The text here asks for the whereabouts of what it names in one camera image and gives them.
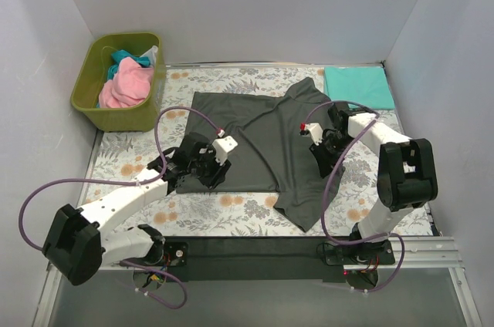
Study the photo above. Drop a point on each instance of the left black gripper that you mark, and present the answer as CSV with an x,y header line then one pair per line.
x,y
214,174

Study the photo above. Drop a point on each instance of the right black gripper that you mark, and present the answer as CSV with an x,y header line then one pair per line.
x,y
322,154

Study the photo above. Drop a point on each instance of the dark grey t shirt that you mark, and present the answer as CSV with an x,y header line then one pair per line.
x,y
271,155

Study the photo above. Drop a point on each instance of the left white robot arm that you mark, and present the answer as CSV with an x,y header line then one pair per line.
x,y
81,240

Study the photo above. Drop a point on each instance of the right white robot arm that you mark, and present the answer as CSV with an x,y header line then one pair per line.
x,y
406,175

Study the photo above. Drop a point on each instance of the folded teal t shirt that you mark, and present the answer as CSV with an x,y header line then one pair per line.
x,y
366,85

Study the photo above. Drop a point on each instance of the floral patterned table mat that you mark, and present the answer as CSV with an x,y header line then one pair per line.
x,y
122,156

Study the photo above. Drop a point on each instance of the pink t shirt in bin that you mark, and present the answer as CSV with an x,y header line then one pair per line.
x,y
130,85

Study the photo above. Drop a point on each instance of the white plastic bag in bin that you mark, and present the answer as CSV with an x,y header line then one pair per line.
x,y
151,54

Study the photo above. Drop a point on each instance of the teal cloth in bin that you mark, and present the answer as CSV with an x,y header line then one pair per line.
x,y
120,55

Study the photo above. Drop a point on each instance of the green plastic laundry bin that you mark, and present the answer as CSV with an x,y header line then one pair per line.
x,y
93,75

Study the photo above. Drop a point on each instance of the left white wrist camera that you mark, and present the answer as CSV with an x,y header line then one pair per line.
x,y
223,145

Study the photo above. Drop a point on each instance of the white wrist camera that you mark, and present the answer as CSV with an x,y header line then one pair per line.
x,y
223,145
312,130

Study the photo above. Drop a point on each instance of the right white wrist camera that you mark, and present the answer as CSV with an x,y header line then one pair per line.
x,y
312,130

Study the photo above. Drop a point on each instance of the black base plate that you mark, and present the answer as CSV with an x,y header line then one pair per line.
x,y
268,258

